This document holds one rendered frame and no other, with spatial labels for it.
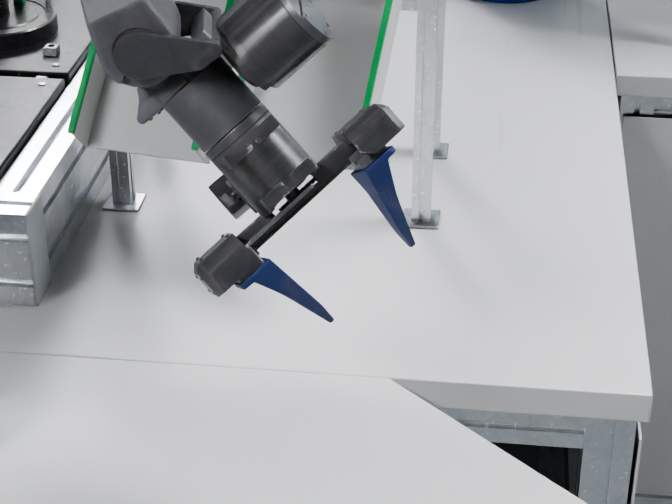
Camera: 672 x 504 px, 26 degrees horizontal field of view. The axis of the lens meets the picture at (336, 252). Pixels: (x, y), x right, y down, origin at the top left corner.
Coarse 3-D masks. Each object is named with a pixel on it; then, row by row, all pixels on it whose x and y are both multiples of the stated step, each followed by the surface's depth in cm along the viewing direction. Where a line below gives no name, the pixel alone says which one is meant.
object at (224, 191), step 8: (224, 176) 114; (216, 184) 114; (224, 184) 113; (216, 192) 113; (224, 192) 113; (232, 192) 112; (224, 200) 113; (232, 200) 113; (240, 200) 113; (232, 208) 113; (240, 208) 113; (248, 208) 115; (240, 216) 115
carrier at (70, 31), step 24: (0, 0) 172; (24, 0) 177; (48, 0) 175; (72, 0) 184; (0, 24) 171; (24, 24) 171; (48, 24) 172; (72, 24) 176; (0, 48) 169; (24, 48) 169; (72, 48) 169; (0, 72) 164; (24, 72) 164; (48, 72) 163; (72, 72) 165
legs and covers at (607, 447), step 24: (480, 432) 134; (504, 432) 133; (528, 432) 133; (552, 432) 133; (576, 432) 133; (600, 432) 132; (624, 432) 131; (552, 456) 232; (576, 456) 213; (600, 456) 133; (624, 456) 133; (552, 480) 226; (576, 480) 139; (600, 480) 135; (624, 480) 134
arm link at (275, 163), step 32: (256, 128) 105; (352, 128) 107; (384, 128) 107; (224, 160) 105; (256, 160) 105; (288, 160) 106; (320, 160) 109; (256, 192) 106; (288, 192) 106; (256, 224) 108; (224, 256) 105; (224, 288) 105
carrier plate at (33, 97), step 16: (0, 80) 161; (16, 80) 161; (32, 80) 161; (48, 80) 161; (0, 96) 157; (16, 96) 157; (32, 96) 157; (48, 96) 157; (0, 112) 154; (16, 112) 154; (32, 112) 154; (48, 112) 157; (0, 128) 150; (16, 128) 150; (32, 128) 151; (0, 144) 147; (16, 144) 147; (0, 160) 144; (0, 176) 142
